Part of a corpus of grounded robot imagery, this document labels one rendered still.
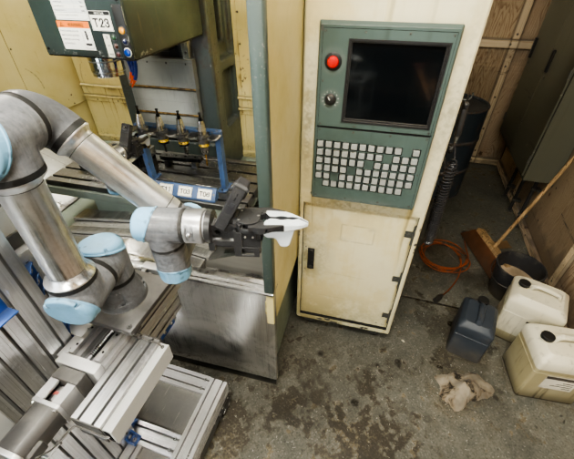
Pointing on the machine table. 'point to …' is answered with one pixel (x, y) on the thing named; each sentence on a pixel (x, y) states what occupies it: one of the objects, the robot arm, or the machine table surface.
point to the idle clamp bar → (181, 159)
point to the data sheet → (70, 9)
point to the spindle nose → (107, 67)
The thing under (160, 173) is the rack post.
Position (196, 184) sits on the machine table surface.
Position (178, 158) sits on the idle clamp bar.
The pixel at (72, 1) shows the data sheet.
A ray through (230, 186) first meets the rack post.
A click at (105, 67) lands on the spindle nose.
